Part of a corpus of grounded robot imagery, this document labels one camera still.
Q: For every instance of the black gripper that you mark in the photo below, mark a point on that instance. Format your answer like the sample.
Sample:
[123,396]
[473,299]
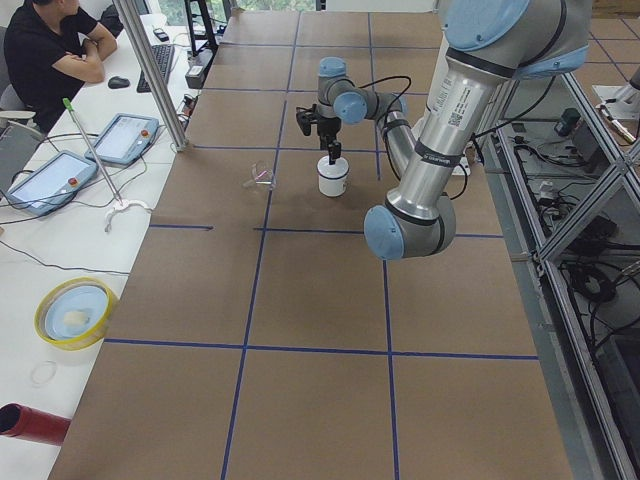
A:
[326,128]

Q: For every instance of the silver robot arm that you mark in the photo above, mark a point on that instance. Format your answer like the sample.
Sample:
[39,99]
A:
[489,43]

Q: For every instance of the white enamel mug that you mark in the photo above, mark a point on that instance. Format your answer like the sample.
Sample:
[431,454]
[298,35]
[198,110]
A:
[332,179]

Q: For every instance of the black keyboard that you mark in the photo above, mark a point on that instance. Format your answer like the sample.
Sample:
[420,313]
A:
[163,56]

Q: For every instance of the far teach pendant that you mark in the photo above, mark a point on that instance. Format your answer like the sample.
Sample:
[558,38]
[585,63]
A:
[125,139]

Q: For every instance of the teach pendant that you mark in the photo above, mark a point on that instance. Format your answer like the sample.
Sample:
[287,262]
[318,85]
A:
[53,184]
[125,139]

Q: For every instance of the black computer mouse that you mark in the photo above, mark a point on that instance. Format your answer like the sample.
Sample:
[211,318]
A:
[117,82]

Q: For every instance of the near teach pendant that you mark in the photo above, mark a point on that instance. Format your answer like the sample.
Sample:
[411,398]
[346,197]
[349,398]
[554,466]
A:
[53,184]

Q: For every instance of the seated person black shirt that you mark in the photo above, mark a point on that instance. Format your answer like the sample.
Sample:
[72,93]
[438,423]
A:
[53,48]

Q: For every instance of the yellow rimmed bowl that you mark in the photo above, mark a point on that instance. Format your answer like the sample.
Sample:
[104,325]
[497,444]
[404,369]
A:
[75,314]

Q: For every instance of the red cylinder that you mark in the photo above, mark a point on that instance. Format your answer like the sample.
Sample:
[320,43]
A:
[29,424]

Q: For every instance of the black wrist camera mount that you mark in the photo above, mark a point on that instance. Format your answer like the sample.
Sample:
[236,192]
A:
[306,117]

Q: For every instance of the aluminium frame post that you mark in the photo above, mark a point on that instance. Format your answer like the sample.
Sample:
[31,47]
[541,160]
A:
[130,18]

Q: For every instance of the grabber stick green handle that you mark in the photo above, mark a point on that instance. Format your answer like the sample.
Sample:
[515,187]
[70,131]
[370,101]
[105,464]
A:
[121,204]

